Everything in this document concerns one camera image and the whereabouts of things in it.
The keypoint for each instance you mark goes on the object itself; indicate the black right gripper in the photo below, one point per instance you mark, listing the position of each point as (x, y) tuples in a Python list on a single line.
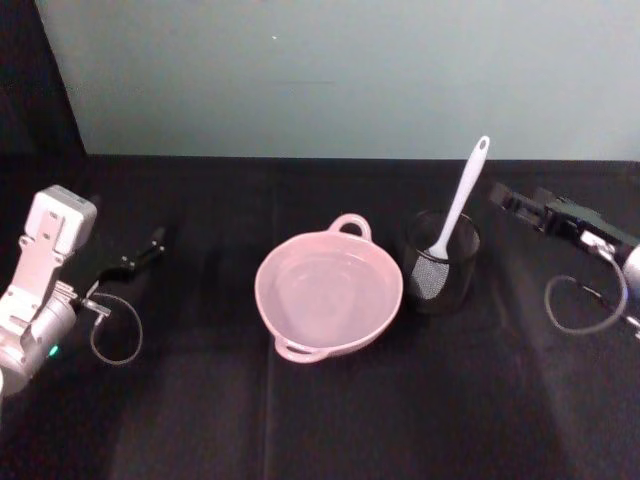
[(585, 222)]

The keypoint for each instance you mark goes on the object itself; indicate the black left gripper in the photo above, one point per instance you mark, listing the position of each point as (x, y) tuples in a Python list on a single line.
[(107, 300)]

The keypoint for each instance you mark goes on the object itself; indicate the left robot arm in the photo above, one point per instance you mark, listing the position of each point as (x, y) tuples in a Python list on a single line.
[(40, 280)]

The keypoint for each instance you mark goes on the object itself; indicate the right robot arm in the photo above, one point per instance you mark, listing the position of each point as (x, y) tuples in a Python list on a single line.
[(632, 270)]

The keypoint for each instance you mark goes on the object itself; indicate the white spatula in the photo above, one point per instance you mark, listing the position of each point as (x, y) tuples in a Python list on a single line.
[(462, 192)]

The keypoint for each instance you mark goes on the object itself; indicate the black mesh cup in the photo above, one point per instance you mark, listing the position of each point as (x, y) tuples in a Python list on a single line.
[(462, 270)]

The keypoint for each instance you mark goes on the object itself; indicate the black hanging drape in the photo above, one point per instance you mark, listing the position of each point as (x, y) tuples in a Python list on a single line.
[(30, 75)]

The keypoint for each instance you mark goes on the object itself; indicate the black table cloth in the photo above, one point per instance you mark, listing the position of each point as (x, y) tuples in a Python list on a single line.
[(350, 425)]

